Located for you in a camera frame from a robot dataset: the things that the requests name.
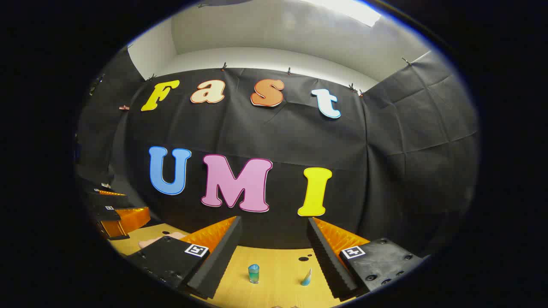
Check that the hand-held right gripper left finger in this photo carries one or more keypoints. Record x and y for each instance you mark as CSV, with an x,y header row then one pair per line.
x,y
218,261

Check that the row of small cloth clips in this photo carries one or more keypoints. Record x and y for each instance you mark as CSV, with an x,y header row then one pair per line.
x,y
223,66

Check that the blue skincare bottle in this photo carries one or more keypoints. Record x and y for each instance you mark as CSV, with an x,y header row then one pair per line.
x,y
253,273

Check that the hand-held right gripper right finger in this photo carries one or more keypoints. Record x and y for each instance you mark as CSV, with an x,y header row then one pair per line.
x,y
327,265

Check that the black backdrop cloth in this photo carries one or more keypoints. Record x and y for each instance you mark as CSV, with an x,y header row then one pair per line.
x,y
278,137

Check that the teal skincare tube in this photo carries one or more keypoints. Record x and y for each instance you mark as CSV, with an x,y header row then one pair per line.
x,y
306,279

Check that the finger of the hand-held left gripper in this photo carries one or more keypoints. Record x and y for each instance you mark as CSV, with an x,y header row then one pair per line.
x,y
107,197
130,218

